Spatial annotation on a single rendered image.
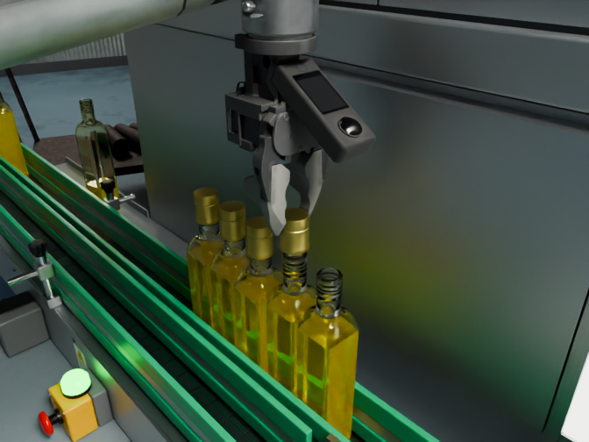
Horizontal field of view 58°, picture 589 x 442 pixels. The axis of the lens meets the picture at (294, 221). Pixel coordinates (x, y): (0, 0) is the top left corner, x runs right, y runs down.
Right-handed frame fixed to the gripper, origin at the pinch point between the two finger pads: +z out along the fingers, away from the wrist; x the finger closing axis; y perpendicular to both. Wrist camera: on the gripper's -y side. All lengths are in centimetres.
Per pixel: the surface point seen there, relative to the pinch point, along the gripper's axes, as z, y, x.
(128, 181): 118, 279, -105
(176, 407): 26.1, 8.1, 13.7
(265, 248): 5.1, 4.2, 1.0
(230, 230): 5.0, 10.6, 1.6
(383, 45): -18.0, -1.0, -12.5
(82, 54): 101, 634, -230
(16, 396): 43, 44, 26
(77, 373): 33.0, 30.8, 18.8
